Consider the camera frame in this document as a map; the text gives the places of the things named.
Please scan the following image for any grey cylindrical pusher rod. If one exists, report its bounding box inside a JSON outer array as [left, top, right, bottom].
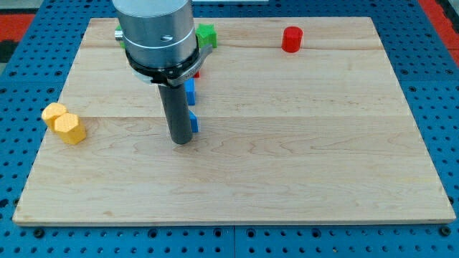
[[158, 85, 193, 145]]

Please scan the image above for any yellow hexagon block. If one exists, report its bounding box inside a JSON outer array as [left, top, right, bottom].
[[54, 113, 87, 145]]

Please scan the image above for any green block behind arm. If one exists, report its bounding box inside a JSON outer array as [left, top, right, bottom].
[[114, 25, 126, 49]]

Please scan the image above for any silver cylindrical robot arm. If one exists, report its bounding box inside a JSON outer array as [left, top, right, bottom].
[[112, 0, 213, 145]]

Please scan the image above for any blue triangle block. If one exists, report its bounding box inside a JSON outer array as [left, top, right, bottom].
[[189, 110, 199, 133]]

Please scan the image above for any blue cube block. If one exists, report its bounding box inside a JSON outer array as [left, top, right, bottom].
[[184, 78, 196, 106]]

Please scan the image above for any green star block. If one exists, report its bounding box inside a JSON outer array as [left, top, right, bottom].
[[196, 24, 217, 49]]

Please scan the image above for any yellow rounded block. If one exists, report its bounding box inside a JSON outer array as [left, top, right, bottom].
[[41, 102, 68, 132]]

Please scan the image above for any light wooden board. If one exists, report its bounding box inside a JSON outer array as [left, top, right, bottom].
[[13, 17, 456, 226]]

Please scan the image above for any red cylinder block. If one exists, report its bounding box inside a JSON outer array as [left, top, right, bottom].
[[281, 27, 303, 53]]

